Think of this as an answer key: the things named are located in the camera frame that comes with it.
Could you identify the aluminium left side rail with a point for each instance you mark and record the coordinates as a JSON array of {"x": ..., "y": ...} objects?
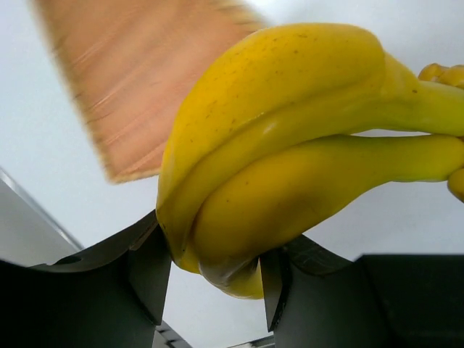
[{"x": 29, "y": 235}]

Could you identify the yellow fake banana bunch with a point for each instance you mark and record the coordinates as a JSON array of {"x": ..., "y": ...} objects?
[{"x": 284, "y": 130}]

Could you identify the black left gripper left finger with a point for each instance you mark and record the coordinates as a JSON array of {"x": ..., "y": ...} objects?
[{"x": 109, "y": 295}]

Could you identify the woven triangular fruit basket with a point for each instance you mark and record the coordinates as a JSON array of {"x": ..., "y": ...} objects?
[{"x": 129, "y": 64}]

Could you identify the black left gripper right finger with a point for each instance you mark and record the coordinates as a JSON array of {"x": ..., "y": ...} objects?
[{"x": 315, "y": 298}]

